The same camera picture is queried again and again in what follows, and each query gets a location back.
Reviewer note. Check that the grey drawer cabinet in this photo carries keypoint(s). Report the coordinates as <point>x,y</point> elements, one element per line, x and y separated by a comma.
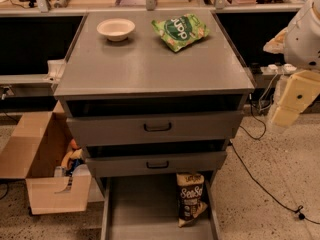
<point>142,76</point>

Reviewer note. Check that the items inside cardboard box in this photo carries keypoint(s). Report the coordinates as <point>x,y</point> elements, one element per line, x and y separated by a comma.
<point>71,160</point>

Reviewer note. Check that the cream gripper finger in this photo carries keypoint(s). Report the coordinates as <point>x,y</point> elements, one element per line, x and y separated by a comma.
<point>276,44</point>
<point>296,93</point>

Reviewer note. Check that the brown sea salt chip bag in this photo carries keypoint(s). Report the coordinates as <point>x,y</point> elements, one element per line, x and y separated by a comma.
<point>190,191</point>

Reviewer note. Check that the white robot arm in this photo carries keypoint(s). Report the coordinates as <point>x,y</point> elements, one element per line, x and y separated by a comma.
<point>299,42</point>

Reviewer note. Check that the green chip bag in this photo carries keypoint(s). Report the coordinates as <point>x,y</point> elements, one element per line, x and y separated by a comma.
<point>180,32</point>

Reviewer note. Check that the open cardboard box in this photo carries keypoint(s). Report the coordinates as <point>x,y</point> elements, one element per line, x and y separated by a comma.
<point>35,149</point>

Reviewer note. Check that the grey middle drawer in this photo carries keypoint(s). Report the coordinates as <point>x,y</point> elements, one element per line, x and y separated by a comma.
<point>155,164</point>

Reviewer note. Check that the white power strip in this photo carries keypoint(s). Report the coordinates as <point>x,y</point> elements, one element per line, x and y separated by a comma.
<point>289,68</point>

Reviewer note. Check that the white plug adapter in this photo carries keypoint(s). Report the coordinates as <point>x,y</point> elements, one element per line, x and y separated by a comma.
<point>272,67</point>

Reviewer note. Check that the grey open bottom drawer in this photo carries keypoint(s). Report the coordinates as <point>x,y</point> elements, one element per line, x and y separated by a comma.
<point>146,208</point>

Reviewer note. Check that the white bowl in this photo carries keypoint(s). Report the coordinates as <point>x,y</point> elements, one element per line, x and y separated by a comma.
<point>116,29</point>

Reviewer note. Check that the grey top drawer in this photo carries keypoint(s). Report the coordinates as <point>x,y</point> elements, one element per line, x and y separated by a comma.
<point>161,128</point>

